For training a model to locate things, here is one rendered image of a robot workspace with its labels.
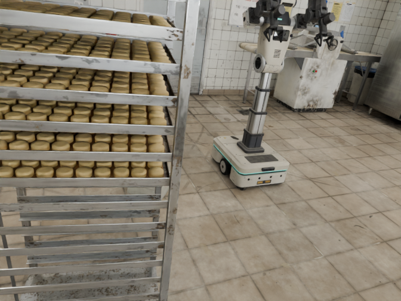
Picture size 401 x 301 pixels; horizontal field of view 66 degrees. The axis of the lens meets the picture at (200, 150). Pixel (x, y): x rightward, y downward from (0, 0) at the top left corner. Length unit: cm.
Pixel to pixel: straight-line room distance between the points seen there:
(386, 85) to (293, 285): 428
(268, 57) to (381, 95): 348
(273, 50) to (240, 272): 168
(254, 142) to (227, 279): 135
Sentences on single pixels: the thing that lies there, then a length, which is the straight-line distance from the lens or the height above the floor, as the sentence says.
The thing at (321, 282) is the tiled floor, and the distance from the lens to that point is 225.
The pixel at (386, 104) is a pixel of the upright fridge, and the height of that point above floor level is 31.
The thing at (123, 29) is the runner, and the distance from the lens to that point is 85.
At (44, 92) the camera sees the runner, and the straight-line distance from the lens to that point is 91.
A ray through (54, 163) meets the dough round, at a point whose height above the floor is 97.
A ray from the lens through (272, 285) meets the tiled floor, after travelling 210.
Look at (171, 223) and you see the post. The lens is 108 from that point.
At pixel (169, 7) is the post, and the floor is 145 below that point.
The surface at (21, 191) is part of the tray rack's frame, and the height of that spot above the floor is 64.
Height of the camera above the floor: 151
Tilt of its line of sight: 26 degrees down
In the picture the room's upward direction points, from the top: 8 degrees clockwise
